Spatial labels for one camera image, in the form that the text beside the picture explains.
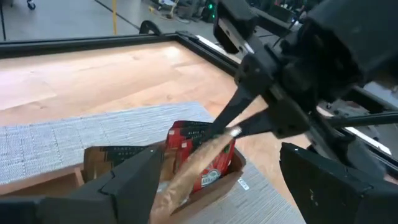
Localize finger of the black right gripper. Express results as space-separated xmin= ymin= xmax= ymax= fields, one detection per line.
xmin=230 ymin=109 xmax=277 ymax=138
xmin=202 ymin=86 xmax=259 ymax=140

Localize grey ribbed mat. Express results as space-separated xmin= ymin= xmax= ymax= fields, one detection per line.
xmin=0 ymin=101 xmax=307 ymax=224

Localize black aluminium table frame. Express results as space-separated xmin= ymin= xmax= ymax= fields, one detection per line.
xmin=0 ymin=20 xmax=398 ymax=178

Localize yellow floor cable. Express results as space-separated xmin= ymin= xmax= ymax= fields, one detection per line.
xmin=111 ymin=0 xmax=118 ymax=35

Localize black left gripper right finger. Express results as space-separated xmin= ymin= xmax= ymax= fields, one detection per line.
xmin=279 ymin=142 xmax=398 ymax=224

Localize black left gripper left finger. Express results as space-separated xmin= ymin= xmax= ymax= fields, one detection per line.
xmin=0 ymin=147 xmax=165 ymax=224

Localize wooden three-compartment tray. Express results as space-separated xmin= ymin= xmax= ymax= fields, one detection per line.
xmin=0 ymin=141 xmax=247 ymax=224

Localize black computer green lights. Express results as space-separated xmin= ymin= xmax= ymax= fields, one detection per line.
xmin=201 ymin=0 xmax=218 ymax=23

